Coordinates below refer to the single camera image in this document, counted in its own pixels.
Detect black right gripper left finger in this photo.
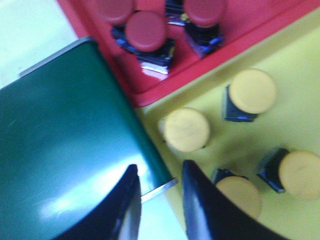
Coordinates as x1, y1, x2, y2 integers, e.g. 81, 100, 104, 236
55, 164, 142, 240

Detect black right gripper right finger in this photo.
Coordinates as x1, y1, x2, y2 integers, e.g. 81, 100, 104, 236
182, 160, 284, 240

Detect yellow mushroom push button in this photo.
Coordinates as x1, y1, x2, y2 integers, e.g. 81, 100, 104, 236
158, 107, 211, 153
212, 168, 263, 219
222, 68, 277, 123
256, 147, 320, 201

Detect red mushroom push button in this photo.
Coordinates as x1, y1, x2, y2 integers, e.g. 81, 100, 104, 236
111, 10, 175, 75
96, 0, 136, 40
165, 0, 226, 59

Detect green conveyor belt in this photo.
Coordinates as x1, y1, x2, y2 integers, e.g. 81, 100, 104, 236
0, 37, 174, 240

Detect yellow plastic tray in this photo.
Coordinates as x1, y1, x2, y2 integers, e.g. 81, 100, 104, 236
137, 9, 320, 240

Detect red plastic tray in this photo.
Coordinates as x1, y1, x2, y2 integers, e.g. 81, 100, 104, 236
59, 0, 320, 107

